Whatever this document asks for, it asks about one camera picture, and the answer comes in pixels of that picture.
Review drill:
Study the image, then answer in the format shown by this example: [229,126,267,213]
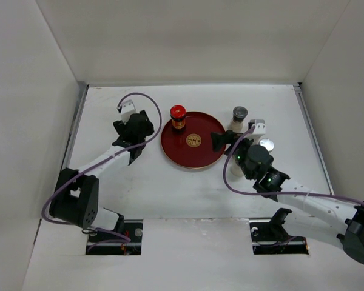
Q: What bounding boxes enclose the grey lid white shaker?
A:
[228,106,248,132]

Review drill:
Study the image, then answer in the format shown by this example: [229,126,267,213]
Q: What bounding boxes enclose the black cap white bottle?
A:
[231,161,244,178]

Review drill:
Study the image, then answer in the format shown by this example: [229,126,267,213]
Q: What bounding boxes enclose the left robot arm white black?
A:
[42,109,157,242]

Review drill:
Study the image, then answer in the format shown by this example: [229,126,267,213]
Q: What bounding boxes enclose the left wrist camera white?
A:
[117,99,137,124]

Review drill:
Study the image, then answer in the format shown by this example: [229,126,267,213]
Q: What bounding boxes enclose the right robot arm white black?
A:
[211,129,364,265]

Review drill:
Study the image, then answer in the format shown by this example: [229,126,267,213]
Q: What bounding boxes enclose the silver lid blue label bottle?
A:
[258,138,274,153]

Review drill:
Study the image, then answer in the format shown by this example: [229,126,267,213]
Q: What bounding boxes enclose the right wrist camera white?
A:
[248,119,266,136]

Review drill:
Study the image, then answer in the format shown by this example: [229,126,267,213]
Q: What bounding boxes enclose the red lid sauce jar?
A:
[170,105,186,133]

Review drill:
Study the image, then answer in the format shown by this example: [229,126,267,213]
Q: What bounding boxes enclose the red round tray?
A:
[160,112,226,169]

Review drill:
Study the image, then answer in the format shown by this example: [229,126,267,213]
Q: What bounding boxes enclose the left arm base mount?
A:
[83,220,144,256]

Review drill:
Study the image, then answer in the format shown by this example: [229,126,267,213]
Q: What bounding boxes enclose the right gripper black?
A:
[211,130,258,180]

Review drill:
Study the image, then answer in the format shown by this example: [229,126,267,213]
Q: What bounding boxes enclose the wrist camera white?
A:
[117,99,137,124]
[248,119,266,136]

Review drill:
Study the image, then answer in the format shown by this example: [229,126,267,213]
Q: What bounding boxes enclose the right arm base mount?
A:
[249,208,309,255]

